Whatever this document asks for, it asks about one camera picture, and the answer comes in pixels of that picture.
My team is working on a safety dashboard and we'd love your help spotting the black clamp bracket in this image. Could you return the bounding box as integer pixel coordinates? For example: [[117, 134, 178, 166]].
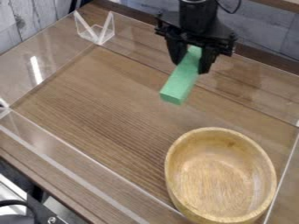
[[0, 186, 60, 224]]

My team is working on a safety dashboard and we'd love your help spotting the black cable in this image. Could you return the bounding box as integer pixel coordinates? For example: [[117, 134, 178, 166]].
[[216, 0, 243, 15]]

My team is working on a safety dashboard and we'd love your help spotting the green rectangular block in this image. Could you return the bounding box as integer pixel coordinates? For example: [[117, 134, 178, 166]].
[[160, 46, 201, 105]]

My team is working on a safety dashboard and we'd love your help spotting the wooden bowl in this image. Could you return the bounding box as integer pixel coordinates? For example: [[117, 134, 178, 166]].
[[164, 127, 276, 224]]

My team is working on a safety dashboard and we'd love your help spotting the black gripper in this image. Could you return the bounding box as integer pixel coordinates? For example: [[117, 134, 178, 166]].
[[154, 0, 237, 74]]

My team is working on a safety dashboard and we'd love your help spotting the clear acrylic corner bracket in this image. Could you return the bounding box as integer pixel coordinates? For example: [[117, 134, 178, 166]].
[[73, 10, 114, 46]]

